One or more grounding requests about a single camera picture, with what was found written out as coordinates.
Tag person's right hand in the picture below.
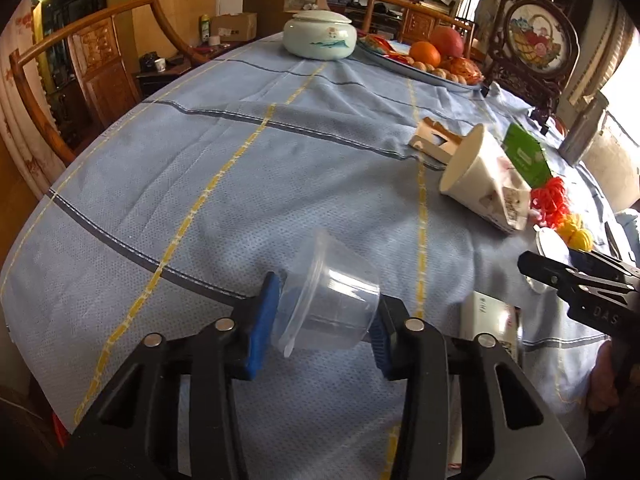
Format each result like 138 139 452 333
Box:
587 344 622 412

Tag cardboard box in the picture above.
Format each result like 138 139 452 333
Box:
210 11 258 42

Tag red wrapped snacks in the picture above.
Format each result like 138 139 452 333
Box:
362 35 411 58

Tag brown cardboard scrap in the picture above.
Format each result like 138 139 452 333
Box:
409 117 463 163

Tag red mango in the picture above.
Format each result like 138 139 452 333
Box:
431 26 465 57

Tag white round lid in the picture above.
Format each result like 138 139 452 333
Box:
535 227 571 266

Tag small white carton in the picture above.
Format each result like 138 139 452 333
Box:
447 290 525 466

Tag orange crinkly packet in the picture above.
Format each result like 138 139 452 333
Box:
440 56 485 85

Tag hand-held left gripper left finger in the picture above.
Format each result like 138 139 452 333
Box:
65 271 283 480

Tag row of brown nuts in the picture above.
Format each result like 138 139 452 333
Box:
400 55 468 83

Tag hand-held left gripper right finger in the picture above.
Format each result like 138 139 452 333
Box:
367 296 588 480

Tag clear plastic cup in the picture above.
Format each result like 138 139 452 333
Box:
272 230 382 358

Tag green tea carton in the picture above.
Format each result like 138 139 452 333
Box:
501 124 553 188

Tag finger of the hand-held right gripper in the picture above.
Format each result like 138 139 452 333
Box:
567 249 640 288
517 251 640 333

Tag dark wooden side table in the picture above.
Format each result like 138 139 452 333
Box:
135 42 236 98

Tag wooden carved-back chair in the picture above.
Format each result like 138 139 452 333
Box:
364 0 476 58

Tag pink floral curtain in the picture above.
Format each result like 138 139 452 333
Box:
0 7 61 201

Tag pale blue cloth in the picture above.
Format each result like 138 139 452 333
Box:
612 207 640 261

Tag white printed paper cup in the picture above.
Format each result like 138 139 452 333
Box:
439 124 532 235

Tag round embroidered table screen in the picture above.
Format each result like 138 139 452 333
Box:
482 0 581 126

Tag silver metal bottle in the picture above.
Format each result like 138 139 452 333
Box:
558 92 610 166

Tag blue checked tablecloth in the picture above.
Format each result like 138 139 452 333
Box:
0 30 621 480

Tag blue-rimmed fruit plate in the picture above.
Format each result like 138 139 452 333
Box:
356 35 486 91

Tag white ceramic lidded jar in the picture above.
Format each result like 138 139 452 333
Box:
283 10 359 60

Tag yellow knotted ornament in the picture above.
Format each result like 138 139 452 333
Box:
556 214 593 251

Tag wooden curved-back armchair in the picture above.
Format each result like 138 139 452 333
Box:
9 0 213 166

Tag orange fruit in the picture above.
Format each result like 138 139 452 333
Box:
409 41 442 68

